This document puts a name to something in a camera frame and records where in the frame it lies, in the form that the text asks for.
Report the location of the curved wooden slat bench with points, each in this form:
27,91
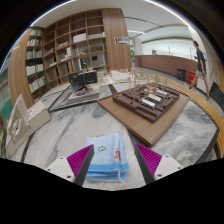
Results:
206,111

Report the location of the red waste bin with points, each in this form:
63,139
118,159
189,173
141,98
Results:
191,77

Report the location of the white architectural model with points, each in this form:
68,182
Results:
25,123

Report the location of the light blue printed towel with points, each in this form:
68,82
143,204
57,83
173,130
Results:
106,160

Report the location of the glass-fronted bookshelf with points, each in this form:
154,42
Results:
5,100

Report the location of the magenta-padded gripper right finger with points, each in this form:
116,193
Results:
161,166

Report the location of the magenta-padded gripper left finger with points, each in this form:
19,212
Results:
65,168

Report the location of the wooden cubby shelf unit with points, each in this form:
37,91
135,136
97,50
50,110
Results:
75,43

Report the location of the small white building model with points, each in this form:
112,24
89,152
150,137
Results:
119,76

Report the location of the wooden stick frame model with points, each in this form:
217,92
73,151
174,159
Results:
150,79

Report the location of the black waste bin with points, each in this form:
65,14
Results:
181,74

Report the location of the brown building model on board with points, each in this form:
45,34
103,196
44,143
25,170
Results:
146,103

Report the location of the narrow wooden bookshelf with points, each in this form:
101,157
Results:
35,63

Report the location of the wall poster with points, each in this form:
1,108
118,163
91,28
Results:
121,40

